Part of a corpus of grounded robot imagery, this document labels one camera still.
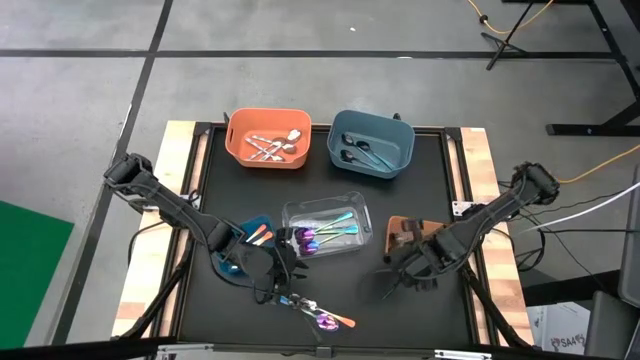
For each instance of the small orange plastic bin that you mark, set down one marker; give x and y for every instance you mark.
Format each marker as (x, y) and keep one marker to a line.
(395, 224)

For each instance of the green floor mat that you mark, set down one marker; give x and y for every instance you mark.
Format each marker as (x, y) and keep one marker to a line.
(30, 275)

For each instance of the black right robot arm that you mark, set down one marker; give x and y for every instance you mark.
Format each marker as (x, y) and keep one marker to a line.
(490, 210)

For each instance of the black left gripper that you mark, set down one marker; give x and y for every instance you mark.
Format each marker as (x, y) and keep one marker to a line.
(272, 260)

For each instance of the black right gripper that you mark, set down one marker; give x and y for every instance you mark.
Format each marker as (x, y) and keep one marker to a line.
(425, 260)

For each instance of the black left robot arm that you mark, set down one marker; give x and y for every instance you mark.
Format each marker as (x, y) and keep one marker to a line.
(170, 205)

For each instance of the black desk frame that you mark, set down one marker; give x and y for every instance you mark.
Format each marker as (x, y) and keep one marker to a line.
(590, 129)

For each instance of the large orange plastic bin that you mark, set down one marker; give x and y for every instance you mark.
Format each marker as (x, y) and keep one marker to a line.
(240, 125)

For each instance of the small teal plastic bin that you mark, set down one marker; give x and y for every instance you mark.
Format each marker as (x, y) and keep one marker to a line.
(260, 221)

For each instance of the white cardboard box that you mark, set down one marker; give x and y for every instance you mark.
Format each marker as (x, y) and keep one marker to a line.
(560, 330)

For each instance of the black tripod stand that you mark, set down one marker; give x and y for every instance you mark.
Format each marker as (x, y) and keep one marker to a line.
(502, 42)

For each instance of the clear plastic bin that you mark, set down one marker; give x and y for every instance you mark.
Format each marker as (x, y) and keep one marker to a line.
(360, 210)

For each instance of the large grey-blue plastic bin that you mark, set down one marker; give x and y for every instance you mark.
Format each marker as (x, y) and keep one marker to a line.
(395, 135)

